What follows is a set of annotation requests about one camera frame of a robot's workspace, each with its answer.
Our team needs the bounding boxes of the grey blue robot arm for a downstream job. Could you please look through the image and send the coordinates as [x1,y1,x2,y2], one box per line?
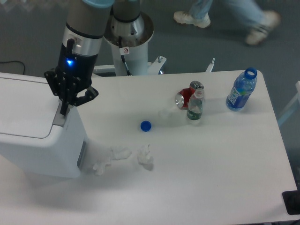
[44,0,140,116]

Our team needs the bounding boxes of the blue plastic bottle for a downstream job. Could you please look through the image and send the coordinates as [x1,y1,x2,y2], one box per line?
[226,67,257,112]

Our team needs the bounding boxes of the white frame at right edge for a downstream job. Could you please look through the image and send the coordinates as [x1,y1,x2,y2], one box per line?
[277,81,300,127]

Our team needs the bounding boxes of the crumpled white tissue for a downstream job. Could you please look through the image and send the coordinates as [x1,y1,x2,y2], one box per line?
[137,144,154,171]
[92,146,132,176]

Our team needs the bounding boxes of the crumpled white tissue right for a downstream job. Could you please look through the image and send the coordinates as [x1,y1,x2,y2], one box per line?
[137,144,154,171]

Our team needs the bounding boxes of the crushed red soda can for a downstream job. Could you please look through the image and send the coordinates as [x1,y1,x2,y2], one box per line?
[174,81,204,110]

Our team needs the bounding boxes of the clear green-label bottle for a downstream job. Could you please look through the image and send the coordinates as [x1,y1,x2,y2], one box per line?
[187,88,205,120]

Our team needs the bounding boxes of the crumpled white tissue left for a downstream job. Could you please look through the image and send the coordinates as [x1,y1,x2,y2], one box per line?
[92,146,132,176]

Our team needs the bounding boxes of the black device at table corner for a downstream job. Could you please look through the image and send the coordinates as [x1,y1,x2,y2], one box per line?
[282,190,300,215]

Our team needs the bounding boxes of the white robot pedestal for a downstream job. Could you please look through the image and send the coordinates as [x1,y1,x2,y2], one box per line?
[104,12,154,76]

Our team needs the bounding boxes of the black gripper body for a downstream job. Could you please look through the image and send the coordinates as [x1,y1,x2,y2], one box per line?
[55,44,98,87]

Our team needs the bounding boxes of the white trash can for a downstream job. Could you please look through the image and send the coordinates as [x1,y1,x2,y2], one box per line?
[0,73,88,178]

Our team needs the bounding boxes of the walking person legs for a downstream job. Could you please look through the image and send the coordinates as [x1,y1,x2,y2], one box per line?
[173,0,281,46]

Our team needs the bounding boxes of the black cable on floor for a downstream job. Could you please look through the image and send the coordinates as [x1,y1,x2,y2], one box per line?
[0,60,25,74]

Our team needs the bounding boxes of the blue bottle cap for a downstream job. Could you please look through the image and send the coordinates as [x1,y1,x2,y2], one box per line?
[140,120,152,132]

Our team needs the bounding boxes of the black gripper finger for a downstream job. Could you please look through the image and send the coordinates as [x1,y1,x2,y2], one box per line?
[69,85,99,107]
[44,68,78,116]

